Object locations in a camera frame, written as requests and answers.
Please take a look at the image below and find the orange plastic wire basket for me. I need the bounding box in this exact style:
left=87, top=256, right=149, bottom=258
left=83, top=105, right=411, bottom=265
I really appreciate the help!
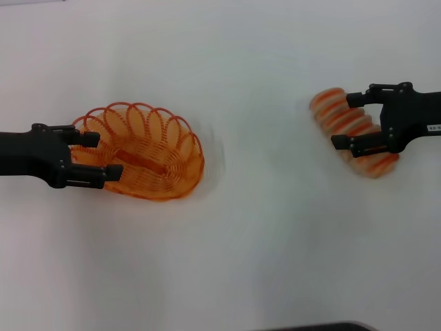
left=70, top=101, right=206, bottom=205

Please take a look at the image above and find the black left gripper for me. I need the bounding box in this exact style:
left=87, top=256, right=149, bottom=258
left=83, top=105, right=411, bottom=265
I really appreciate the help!
left=0, top=123, right=125, bottom=190

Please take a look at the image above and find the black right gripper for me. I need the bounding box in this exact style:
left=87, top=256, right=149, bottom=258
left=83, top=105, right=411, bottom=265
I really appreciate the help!
left=330, top=81, right=441, bottom=159

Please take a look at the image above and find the orange striped long bread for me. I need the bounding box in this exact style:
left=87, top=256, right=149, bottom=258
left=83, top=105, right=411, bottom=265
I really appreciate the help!
left=308, top=87, right=401, bottom=180

